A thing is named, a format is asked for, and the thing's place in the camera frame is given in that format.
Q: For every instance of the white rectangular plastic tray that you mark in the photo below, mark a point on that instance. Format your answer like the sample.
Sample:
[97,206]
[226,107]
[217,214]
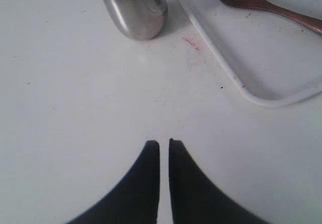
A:
[272,60]

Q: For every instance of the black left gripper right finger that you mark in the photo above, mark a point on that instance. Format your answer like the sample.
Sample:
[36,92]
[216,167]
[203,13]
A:
[194,198]

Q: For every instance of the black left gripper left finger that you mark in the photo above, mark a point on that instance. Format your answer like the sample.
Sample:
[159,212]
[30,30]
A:
[135,198]

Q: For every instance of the small steel cup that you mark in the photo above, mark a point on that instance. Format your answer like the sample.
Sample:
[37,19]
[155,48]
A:
[138,19]

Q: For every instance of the brown wooden spoon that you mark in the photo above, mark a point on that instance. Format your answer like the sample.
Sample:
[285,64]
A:
[310,23]

